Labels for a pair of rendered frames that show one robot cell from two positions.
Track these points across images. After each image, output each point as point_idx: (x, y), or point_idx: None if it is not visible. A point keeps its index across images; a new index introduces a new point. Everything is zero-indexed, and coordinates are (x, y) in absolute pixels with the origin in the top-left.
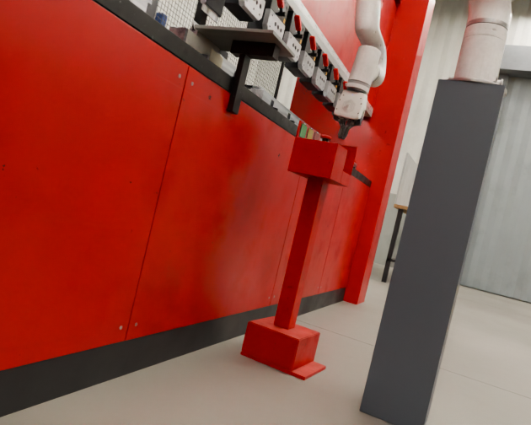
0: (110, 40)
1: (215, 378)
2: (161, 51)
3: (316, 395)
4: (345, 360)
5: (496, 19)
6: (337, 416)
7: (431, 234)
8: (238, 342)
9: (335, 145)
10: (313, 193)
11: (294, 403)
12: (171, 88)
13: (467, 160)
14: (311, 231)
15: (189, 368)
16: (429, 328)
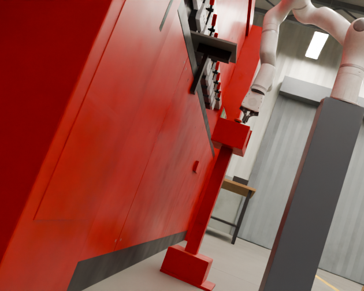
0: (172, 30)
1: (160, 286)
2: (184, 43)
3: None
4: (220, 281)
5: (360, 66)
6: None
7: (314, 196)
8: (151, 262)
9: (248, 127)
10: (224, 157)
11: None
12: (179, 69)
13: (340, 150)
14: (220, 185)
15: (138, 278)
16: (308, 258)
